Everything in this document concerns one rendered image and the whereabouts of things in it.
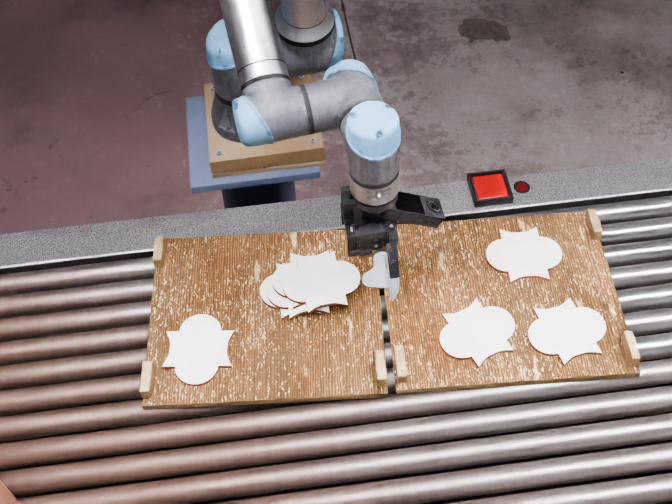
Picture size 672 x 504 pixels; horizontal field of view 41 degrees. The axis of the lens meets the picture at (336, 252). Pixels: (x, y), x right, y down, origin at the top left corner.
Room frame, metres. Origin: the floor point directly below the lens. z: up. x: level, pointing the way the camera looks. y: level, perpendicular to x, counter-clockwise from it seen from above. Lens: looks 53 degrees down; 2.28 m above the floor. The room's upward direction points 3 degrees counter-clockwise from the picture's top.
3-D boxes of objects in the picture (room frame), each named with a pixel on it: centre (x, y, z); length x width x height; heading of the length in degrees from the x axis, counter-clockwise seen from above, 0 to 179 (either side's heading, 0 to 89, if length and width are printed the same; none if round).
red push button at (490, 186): (1.15, -0.31, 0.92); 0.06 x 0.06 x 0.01; 5
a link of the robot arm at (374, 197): (0.89, -0.06, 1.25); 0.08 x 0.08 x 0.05
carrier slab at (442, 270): (0.89, -0.29, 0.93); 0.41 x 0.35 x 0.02; 92
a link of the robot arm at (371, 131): (0.90, -0.06, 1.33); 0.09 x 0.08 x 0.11; 12
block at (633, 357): (0.76, -0.49, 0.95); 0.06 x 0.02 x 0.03; 2
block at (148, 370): (0.74, 0.32, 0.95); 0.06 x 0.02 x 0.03; 0
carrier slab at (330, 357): (0.87, 0.13, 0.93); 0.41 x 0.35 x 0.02; 90
